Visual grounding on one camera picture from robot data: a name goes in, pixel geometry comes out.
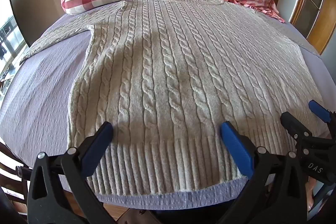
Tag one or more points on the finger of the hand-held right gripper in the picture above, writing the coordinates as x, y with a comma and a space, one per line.
290, 123
319, 109

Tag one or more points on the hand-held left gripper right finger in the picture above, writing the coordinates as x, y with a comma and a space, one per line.
236, 148

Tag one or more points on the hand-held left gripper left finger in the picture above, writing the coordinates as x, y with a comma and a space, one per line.
97, 146

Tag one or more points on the person's right hand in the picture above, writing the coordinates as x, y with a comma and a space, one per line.
311, 192

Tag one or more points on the lavender textured bed sheet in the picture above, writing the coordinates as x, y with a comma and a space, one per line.
39, 98

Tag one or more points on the dark wooden chair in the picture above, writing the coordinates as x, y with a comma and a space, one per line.
10, 174

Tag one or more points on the wooden cabinet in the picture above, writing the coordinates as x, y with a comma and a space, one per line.
312, 1

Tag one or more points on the window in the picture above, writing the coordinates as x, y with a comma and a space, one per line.
9, 45

